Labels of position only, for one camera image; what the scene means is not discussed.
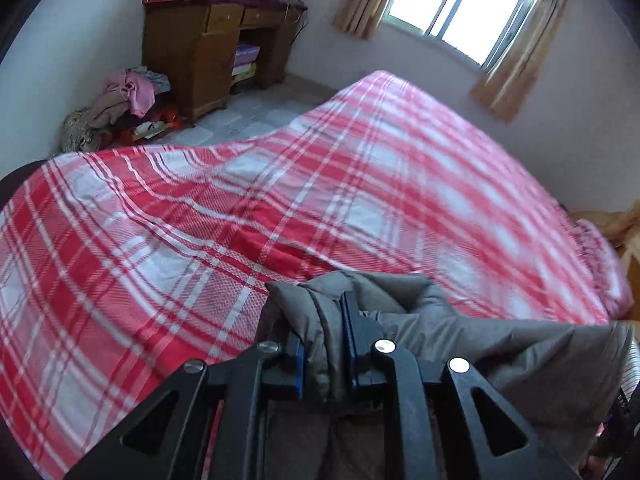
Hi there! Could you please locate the brown wooden desk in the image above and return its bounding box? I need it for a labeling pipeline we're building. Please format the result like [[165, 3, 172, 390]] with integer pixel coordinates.
[[142, 0, 308, 123]]

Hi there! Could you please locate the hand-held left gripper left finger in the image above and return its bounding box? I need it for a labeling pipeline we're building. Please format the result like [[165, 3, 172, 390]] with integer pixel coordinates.
[[65, 335, 307, 480]]

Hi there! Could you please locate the purple white box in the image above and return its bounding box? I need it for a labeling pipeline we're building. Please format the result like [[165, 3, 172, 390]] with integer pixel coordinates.
[[232, 44, 262, 68]]

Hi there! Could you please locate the pile of clothes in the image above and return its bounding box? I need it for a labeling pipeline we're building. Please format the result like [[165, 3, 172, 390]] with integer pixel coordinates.
[[62, 66, 183, 153]]

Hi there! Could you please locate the small sliding window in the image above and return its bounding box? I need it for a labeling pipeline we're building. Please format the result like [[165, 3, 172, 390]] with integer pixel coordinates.
[[382, 0, 546, 68]]

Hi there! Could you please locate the red plaid bed sheet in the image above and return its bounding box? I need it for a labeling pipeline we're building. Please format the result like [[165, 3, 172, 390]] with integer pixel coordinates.
[[0, 70, 626, 480]]

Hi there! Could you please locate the grey puffer jacket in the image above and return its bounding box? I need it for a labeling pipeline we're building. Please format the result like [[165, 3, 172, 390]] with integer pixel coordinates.
[[260, 270, 633, 480]]

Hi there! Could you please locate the orange red flat box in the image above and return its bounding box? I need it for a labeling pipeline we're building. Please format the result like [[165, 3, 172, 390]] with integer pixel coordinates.
[[131, 110, 182, 142]]

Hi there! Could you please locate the pink folded blanket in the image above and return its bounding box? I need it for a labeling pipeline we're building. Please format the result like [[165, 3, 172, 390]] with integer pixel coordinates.
[[575, 217, 633, 318]]

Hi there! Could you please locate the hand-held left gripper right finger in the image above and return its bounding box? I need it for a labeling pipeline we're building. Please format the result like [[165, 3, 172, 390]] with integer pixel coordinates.
[[340, 292, 576, 480]]

